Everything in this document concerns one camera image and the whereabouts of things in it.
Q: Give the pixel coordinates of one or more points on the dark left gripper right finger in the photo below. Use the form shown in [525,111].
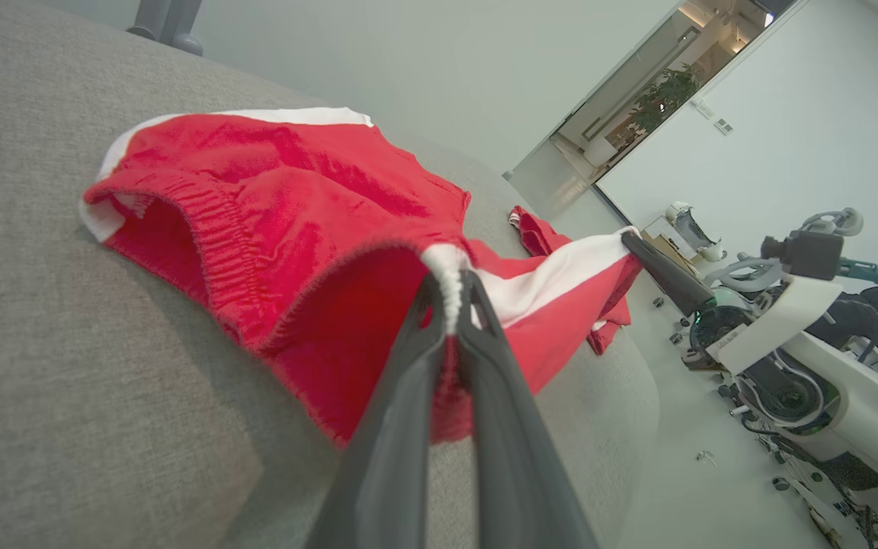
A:
[515,457]

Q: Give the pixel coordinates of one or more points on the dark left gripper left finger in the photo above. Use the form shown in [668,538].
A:
[397,442]

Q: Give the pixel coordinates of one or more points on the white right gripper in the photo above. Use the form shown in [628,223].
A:
[782,320]

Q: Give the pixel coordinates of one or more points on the red white basketball jersey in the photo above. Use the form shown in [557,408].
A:
[538,232]

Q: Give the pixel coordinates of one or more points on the red shorts with white stripes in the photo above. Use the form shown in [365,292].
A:
[309,213]

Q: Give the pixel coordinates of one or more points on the white machine on desk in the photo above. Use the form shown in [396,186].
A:
[694,229]

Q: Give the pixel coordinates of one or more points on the green potted plant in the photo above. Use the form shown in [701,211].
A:
[664,95]

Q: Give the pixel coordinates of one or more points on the grey fabric sofa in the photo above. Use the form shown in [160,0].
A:
[65,343]

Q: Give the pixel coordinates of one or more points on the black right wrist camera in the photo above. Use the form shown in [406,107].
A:
[805,255]

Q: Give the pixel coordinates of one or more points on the white wall switch plate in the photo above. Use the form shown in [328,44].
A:
[723,126]

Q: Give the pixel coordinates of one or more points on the teal right camera connector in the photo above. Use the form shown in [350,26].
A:
[866,271]

